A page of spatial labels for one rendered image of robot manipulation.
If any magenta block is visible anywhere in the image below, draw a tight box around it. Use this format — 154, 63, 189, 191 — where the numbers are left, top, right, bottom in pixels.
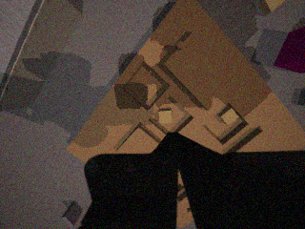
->
274, 27, 305, 73

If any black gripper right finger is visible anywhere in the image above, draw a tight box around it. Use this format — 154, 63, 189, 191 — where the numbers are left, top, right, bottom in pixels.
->
173, 132, 305, 229

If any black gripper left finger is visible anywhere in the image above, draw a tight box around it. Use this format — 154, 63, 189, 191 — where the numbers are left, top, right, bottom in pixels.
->
84, 133, 179, 229

